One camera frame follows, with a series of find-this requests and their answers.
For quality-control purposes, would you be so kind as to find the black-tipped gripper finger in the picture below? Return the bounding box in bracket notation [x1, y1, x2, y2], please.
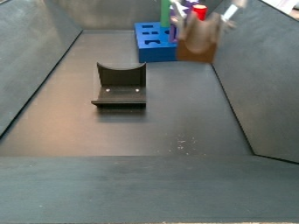
[169, 0, 188, 33]

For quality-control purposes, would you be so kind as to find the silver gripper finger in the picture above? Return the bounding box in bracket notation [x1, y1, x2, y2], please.
[220, 0, 247, 30]

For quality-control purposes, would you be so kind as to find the brown arch object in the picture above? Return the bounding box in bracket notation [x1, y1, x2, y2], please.
[176, 13, 221, 63]

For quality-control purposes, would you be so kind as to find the black curved fixture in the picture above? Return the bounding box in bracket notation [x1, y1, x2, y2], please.
[91, 63, 145, 107]

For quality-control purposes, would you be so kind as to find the purple pentagon peg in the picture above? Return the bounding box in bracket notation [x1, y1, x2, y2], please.
[169, 8, 177, 43]

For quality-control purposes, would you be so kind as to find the purple star peg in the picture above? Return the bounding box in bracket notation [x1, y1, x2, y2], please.
[184, 0, 199, 11]

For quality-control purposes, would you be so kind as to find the green cylinder peg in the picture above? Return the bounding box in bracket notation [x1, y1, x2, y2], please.
[160, 0, 171, 27]

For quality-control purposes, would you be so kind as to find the red hexagonal peg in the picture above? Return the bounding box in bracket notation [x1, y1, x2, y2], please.
[192, 4, 208, 21]

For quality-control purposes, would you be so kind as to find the blue shape-sorter base block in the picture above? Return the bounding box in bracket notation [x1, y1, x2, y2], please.
[135, 22, 176, 63]

